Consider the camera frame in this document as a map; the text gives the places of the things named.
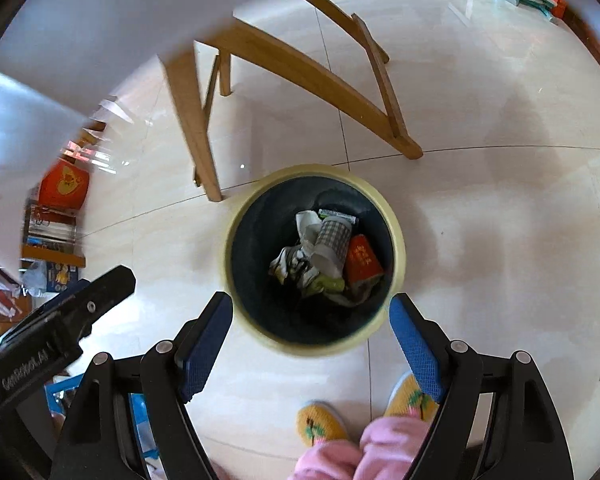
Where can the dark foil wrapper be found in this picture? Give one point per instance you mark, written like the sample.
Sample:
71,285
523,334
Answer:
294,266

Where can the yellow green snack bag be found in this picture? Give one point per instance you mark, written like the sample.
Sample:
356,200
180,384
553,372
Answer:
323,284

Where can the white paper bag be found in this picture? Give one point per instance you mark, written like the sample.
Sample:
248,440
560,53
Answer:
309,225

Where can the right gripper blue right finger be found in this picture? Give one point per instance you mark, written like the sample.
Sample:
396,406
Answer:
451,373

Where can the left yellow slipper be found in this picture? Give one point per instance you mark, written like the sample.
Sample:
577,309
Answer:
317,422

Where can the pink trouser legs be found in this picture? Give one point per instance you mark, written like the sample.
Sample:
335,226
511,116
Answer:
387,450

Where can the right yellow slipper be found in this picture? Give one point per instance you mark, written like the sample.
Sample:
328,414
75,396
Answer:
408,399

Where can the yellow rimmed trash bin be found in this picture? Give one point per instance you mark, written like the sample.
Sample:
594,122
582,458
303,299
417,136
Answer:
282,317

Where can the yellow slipper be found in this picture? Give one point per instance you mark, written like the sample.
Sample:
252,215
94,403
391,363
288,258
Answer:
408,399
317,422

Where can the cartoon printed tablecloth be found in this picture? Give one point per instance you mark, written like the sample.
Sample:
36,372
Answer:
58,59

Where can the green black snack packet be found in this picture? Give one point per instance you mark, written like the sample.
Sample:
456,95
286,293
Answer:
329,213

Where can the checkered paper cup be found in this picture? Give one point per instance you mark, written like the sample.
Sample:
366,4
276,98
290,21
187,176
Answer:
331,247

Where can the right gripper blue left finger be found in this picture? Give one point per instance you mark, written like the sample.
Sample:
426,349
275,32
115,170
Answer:
171,373

